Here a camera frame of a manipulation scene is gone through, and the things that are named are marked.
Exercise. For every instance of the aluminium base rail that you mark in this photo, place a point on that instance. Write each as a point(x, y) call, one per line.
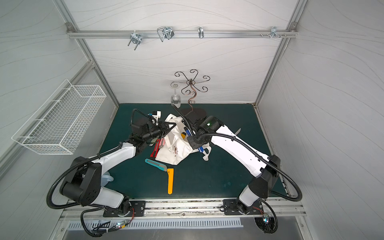
point(212, 208)

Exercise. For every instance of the white wire basket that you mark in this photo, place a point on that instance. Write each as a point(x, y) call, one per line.
point(59, 124)

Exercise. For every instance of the aluminium top rail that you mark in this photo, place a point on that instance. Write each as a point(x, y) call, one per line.
point(167, 33)

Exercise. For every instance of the clear wine glass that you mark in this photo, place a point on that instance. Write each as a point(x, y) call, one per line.
point(175, 98)

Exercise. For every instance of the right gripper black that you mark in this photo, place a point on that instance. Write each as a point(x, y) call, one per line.
point(193, 142)

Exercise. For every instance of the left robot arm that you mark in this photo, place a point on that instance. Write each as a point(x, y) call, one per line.
point(80, 185)

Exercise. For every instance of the copper wire glass stand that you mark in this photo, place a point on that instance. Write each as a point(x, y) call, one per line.
point(191, 89)

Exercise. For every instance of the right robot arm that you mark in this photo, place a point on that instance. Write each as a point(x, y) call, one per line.
point(264, 169)

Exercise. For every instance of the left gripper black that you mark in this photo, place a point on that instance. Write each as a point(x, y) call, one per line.
point(162, 129)

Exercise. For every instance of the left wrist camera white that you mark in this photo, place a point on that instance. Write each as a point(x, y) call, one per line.
point(156, 115)

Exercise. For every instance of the teal utility knife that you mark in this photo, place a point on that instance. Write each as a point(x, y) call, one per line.
point(157, 165)

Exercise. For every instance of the blue utility knife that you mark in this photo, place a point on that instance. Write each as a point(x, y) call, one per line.
point(195, 141)

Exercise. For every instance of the orange utility knife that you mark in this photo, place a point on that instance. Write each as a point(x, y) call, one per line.
point(170, 180)

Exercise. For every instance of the white cloth tote pouch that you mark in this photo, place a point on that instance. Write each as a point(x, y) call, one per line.
point(175, 148)

